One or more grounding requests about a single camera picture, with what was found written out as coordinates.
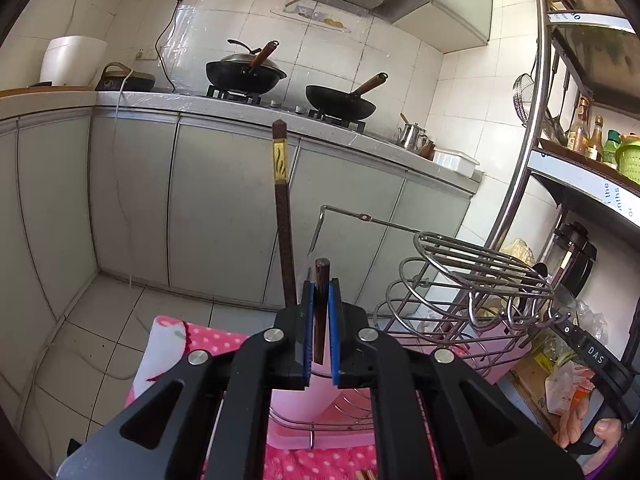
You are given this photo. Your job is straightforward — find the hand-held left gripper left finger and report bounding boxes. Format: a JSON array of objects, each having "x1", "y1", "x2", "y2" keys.
[{"x1": 57, "y1": 280, "x2": 315, "y2": 480}]

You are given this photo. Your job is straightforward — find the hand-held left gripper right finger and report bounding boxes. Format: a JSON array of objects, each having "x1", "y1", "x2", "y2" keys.
[{"x1": 327, "y1": 279, "x2": 585, "y2": 480}]

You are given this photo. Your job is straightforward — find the dark brown gold-banded chopstick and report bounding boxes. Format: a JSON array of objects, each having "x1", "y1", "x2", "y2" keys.
[
  {"x1": 270, "y1": 120, "x2": 301, "y2": 308},
  {"x1": 312, "y1": 257, "x2": 331, "y2": 366}
]

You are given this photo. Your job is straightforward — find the black plastic spoon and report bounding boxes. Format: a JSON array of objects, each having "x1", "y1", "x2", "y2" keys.
[{"x1": 515, "y1": 261, "x2": 549, "y2": 321}]

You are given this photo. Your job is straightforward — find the metal wire utensil holder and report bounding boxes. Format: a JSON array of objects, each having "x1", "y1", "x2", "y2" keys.
[{"x1": 374, "y1": 230, "x2": 557, "y2": 361}]

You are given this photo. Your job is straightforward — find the metal wire dish rack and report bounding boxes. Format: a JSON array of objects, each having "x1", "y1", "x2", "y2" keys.
[{"x1": 270, "y1": 204, "x2": 573, "y2": 448}]

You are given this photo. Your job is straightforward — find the person's right hand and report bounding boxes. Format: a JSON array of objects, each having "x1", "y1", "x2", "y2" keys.
[{"x1": 555, "y1": 395, "x2": 624, "y2": 466}]

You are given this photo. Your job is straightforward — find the clear plastic bag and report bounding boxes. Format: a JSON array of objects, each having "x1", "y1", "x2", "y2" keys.
[{"x1": 570, "y1": 300, "x2": 608, "y2": 346}]

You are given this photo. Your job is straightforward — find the pink plastic tub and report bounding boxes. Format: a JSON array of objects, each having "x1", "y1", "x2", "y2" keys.
[{"x1": 270, "y1": 305, "x2": 531, "y2": 448}]

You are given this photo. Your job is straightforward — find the pink polka dot printed blanket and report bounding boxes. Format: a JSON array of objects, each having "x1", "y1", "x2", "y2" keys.
[{"x1": 125, "y1": 315, "x2": 441, "y2": 480}]

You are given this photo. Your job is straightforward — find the black kettle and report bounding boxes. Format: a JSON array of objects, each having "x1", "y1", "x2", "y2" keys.
[{"x1": 547, "y1": 221, "x2": 598, "y2": 301}]

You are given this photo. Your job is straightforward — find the pink plastic drip tray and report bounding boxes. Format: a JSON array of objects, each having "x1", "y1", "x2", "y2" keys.
[{"x1": 267, "y1": 427, "x2": 376, "y2": 453}]

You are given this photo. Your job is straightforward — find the grey kitchen counter cabinets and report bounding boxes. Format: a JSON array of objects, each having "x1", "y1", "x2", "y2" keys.
[{"x1": 0, "y1": 90, "x2": 483, "y2": 326}]

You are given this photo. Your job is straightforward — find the green plastic basket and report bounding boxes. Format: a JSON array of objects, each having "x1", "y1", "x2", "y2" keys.
[{"x1": 615, "y1": 132, "x2": 640, "y2": 184}]

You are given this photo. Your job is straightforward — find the green capped bottle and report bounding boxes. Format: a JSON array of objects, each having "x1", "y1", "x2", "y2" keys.
[{"x1": 602, "y1": 129, "x2": 623, "y2": 170}]

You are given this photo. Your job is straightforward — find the white plastic tray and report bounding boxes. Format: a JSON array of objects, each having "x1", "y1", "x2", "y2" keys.
[{"x1": 432, "y1": 147, "x2": 480, "y2": 177}]

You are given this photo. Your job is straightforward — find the metal kettle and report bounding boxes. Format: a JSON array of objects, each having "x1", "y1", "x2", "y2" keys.
[{"x1": 397, "y1": 112, "x2": 431, "y2": 153}]

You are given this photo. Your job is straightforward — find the brown sauce bottle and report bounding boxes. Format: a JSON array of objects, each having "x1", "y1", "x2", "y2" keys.
[{"x1": 585, "y1": 115, "x2": 605, "y2": 162}]

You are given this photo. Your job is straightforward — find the gas stove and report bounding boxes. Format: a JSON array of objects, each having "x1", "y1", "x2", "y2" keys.
[{"x1": 206, "y1": 85, "x2": 368, "y2": 133}]

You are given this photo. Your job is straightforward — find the bottles on shelf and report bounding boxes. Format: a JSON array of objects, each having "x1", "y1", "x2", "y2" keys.
[{"x1": 567, "y1": 96, "x2": 591, "y2": 156}]

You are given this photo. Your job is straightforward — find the black wok with lid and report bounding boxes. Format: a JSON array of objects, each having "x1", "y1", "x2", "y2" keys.
[{"x1": 205, "y1": 39, "x2": 288, "y2": 95}]

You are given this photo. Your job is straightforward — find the metal mesh strainer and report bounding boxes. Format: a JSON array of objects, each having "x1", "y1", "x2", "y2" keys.
[{"x1": 512, "y1": 72, "x2": 538, "y2": 128}]

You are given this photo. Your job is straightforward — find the metal shelf rack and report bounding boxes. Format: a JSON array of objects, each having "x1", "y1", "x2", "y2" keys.
[{"x1": 480, "y1": 0, "x2": 640, "y2": 411}]

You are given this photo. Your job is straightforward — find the white rice cooker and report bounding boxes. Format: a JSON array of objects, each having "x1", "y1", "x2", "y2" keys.
[{"x1": 39, "y1": 35, "x2": 108, "y2": 86}]

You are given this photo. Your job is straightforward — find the black wok wooden handle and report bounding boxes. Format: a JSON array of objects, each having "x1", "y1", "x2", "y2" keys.
[{"x1": 305, "y1": 72, "x2": 388, "y2": 121}]

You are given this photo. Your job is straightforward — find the glass wall shelf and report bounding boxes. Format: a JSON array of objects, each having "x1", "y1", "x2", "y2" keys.
[{"x1": 270, "y1": 0, "x2": 353, "y2": 33}]

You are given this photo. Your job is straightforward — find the black power cable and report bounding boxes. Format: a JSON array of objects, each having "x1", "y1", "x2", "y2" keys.
[{"x1": 154, "y1": 0, "x2": 184, "y2": 93}]

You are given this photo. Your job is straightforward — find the grey wall cabinet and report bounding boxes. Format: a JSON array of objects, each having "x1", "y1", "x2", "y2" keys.
[{"x1": 390, "y1": 0, "x2": 496, "y2": 53}]

